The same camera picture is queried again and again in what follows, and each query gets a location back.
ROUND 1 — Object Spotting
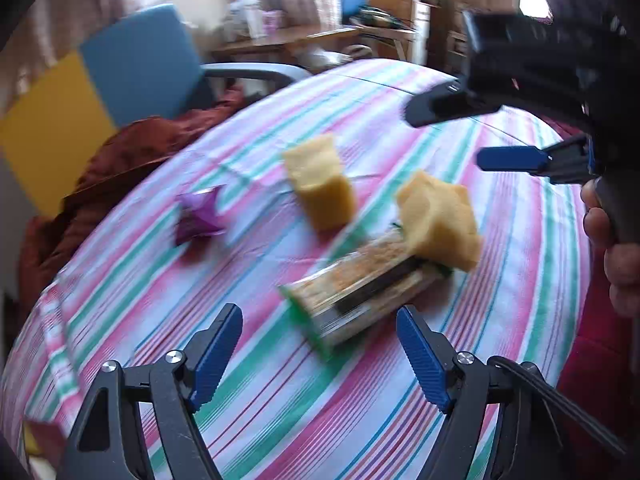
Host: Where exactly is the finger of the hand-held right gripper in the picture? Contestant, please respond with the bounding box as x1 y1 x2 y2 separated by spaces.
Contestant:
476 135 596 186
404 82 503 129

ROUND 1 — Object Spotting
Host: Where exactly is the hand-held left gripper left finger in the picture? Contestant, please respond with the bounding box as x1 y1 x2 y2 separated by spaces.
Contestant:
60 303 244 480

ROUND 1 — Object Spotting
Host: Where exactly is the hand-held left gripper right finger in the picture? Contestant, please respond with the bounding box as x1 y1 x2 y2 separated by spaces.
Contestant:
396 304 551 480

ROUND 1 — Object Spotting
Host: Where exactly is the green yellow cracker packet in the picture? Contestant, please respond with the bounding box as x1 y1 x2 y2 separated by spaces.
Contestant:
277 227 454 362

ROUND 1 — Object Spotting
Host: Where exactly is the person's right hand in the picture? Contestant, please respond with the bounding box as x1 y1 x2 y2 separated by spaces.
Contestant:
580 177 640 319

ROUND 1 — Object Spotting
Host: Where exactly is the yellow sponge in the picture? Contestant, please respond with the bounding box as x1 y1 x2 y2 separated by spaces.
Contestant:
396 170 484 272
282 133 357 234

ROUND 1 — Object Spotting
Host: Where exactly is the pink green striped tablecloth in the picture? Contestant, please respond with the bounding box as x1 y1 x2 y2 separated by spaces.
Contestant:
0 57 594 480

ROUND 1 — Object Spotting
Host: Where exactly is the blue bag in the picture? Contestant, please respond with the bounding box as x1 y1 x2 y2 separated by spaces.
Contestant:
341 0 371 23

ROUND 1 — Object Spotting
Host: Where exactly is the purple foil wrapper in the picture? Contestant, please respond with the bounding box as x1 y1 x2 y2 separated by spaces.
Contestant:
175 185 227 246

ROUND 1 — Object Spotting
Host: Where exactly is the wooden desk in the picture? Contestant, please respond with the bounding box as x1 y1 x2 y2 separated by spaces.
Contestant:
210 0 442 69

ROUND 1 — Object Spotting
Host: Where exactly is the red garment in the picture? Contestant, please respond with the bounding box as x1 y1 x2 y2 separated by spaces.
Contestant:
555 280 640 480

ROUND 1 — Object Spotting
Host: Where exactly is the small yellow red packet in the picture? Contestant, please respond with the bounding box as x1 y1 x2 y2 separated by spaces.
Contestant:
22 420 67 462

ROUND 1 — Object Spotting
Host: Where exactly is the rust brown jacket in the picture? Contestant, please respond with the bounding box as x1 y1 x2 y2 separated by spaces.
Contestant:
20 85 249 311

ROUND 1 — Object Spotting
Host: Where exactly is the white jug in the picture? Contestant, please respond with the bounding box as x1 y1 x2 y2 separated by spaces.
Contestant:
227 0 263 41

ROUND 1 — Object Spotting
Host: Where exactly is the grey yellow blue chair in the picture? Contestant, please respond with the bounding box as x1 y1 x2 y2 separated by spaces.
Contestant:
0 4 314 219

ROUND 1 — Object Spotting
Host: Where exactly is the black cable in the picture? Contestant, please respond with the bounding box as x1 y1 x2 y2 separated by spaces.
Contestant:
487 355 629 461

